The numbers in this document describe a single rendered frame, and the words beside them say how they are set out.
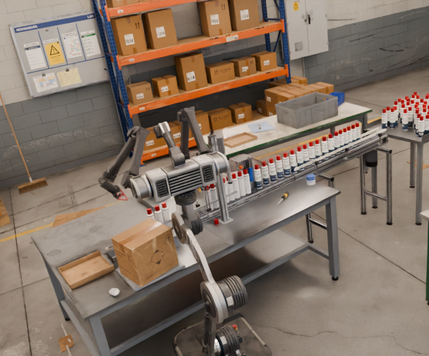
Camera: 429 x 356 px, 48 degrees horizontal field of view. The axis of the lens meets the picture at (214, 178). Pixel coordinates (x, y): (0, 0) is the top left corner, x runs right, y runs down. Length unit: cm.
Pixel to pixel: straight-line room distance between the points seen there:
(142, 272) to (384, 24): 820
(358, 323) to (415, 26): 791
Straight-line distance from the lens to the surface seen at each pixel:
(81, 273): 337
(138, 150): 303
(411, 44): 1083
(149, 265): 299
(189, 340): 349
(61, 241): 387
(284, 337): 375
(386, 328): 383
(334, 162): 432
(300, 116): 533
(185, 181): 278
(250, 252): 428
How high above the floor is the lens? 255
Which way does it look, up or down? 23 degrees down
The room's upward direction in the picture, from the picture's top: 9 degrees counter-clockwise
